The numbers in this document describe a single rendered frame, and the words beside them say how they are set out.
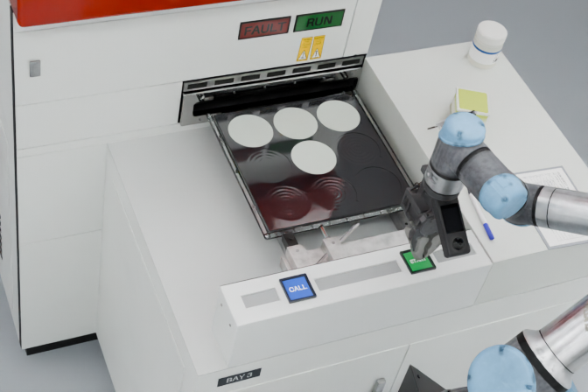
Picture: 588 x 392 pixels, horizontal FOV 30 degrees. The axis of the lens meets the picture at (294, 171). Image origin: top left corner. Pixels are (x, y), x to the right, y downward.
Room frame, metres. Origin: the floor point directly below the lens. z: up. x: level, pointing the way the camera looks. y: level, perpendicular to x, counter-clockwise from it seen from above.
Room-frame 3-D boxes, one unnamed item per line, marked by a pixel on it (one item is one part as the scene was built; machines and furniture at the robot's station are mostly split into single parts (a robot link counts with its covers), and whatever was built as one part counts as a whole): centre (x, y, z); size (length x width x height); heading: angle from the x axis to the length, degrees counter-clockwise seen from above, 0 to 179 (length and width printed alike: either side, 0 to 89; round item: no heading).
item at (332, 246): (1.44, -0.13, 0.89); 0.08 x 0.03 x 0.03; 32
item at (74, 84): (1.78, 0.25, 1.02); 0.81 x 0.03 x 0.40; 122
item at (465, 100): (1.85, -0.35, 1.00); 0.07 x 0.07 x 0.07; 6
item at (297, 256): (1.40, -0.06, 0.89); 0.08 x 0.03 x 0.03; 32
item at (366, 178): (1.70, -0.03, 0.90); 0.34 x 0.34 x 0.01; 32
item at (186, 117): (1.87, 0.09, 0.89); 0.44 x 0.02 x 0.10; 122
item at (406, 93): (1.82, -0.41, 0.89); 0.62 x 0.35 x 0.14; 32
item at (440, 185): (1.43, -0.27, 1.20); 0.08 x 0.08 x 0.05
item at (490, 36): (2.08, -0.37, 1.01); 0.07 x 0.07 x 0.10
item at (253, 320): (1.36, -0.17, 0.89); 0.55 x 0.09 x 0.14; 122
